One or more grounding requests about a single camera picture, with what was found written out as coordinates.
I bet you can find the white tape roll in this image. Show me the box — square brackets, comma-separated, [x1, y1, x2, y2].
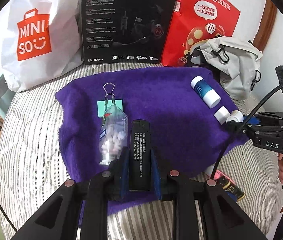
[226, 110, 244, 123]

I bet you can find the black rectangular lighter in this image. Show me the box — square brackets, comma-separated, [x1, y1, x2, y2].
[129, 120, 151, 192]

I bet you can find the clear bottle with pills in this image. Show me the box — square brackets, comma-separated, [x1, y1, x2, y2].
[99, 105, 128, 166]

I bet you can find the black gold perfume bottle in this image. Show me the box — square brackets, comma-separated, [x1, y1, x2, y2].
[214, 175, 246, 202]

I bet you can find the white charger plug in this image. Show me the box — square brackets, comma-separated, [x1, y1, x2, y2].
[214, 106, 230, 125]

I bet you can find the purple towel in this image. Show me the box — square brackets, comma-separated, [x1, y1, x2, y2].
[54, 66, 249, 217]

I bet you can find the pink white tube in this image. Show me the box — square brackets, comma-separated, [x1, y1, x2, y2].
[204, 165, 226, 180]

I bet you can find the blue white cylindrical bottle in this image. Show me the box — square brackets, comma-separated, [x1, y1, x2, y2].
[190, 76, 221, 109]

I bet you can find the grey Nike backpack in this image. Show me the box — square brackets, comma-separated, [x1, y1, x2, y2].
[186, 36, 263, 100]

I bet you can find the green binder clip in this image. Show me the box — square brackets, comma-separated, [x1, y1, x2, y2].
[97, 82, 123, 118]

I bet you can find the wooden headboard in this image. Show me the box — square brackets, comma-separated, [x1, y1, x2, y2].
[253, 0, 278, 51]

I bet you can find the striped bed cover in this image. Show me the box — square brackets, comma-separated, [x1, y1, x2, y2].
[0, 64, 283, 239]

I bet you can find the red paper shopping bag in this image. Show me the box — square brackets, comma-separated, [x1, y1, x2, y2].
[161, 0, 240, 67]

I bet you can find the black headset box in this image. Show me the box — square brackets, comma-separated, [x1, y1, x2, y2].
[81, 0, 176, 65]

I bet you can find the white Miniso shopping bag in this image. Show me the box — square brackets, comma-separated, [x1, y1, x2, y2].
[1, 0, 83, 92]

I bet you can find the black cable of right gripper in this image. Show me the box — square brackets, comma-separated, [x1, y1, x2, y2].
[210, 83, 283, 181]

